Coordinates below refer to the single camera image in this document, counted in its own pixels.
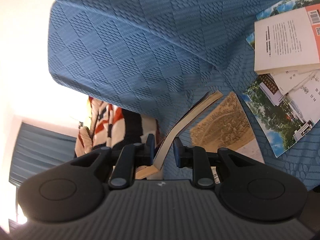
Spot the purple cover book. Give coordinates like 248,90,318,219
136,90,223,179

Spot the tan landscape cover book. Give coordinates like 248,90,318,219
190,92,265,164

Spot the photo cover booklet front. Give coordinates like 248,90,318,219
241,71,319,157

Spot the photo cover booklet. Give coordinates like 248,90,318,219
245,0,320,49
241,71,319,157

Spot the white booklet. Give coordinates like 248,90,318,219
271,69,319,95

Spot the white orange cover book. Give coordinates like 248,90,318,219
254,4,319,75

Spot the photo cover booklet back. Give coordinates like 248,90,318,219
245,0,320,49

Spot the blue curtain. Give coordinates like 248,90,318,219
9,123,76,187

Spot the blue textured sofa cover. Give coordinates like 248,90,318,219
48,0,319,190

